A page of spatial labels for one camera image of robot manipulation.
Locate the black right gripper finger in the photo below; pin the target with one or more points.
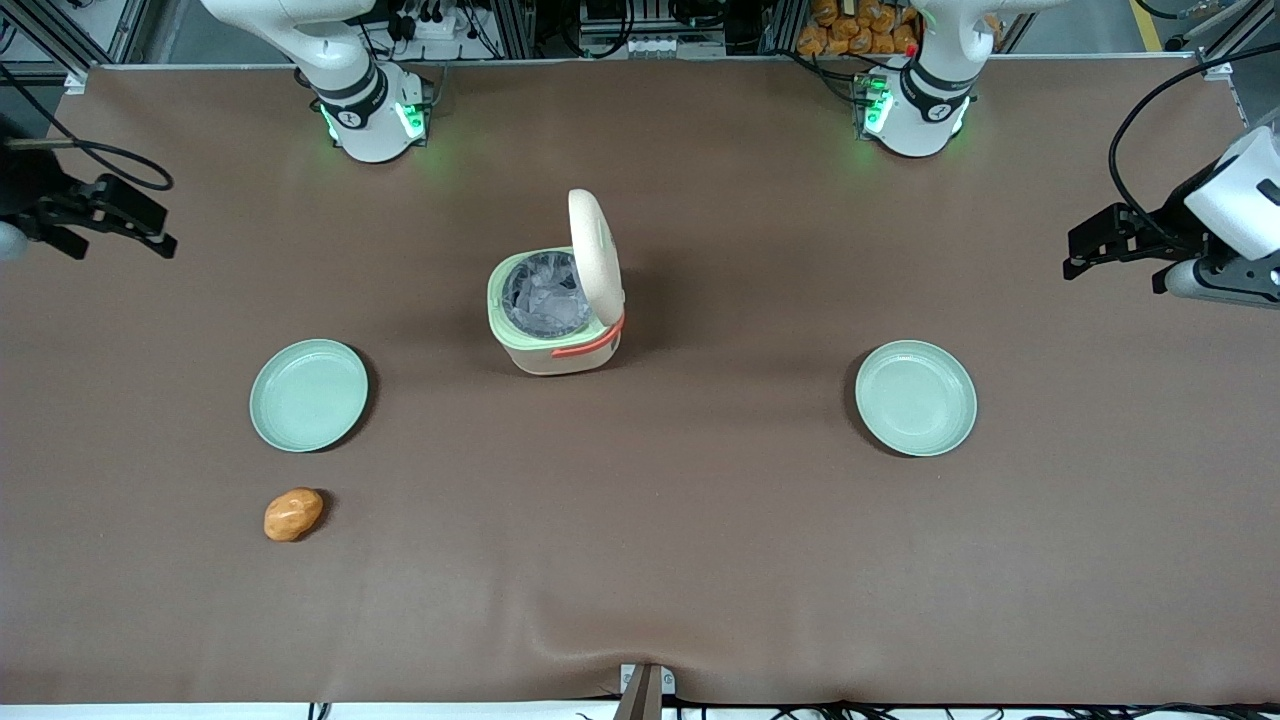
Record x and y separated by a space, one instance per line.
68 244
160 246

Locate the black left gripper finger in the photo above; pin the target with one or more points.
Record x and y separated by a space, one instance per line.
1166 277
1076 267

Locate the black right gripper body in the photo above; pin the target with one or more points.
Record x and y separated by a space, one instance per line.
28 196

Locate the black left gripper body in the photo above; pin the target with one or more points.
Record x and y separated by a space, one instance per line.
1172 225

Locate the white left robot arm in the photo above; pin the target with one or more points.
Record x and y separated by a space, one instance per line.
925 90

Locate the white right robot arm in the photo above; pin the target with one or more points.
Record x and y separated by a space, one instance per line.
350 60

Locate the pale green plate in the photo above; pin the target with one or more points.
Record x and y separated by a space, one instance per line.
308 395
915 398

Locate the orange-brown bread roll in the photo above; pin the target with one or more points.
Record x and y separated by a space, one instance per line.
292 515

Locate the bag of orange bread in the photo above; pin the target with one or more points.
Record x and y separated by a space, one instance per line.
855 30

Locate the white power strip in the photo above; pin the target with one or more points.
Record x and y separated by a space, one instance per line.
432 25

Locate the brown table mat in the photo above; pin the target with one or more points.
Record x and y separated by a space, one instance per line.
700 550

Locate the metal table clamp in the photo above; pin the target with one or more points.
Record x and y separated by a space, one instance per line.
642 692

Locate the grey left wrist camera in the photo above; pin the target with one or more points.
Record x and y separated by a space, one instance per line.
1220 283

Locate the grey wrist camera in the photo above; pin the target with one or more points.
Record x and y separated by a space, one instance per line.
1220 283
8 242

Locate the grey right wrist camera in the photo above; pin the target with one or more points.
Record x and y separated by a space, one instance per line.
8 242

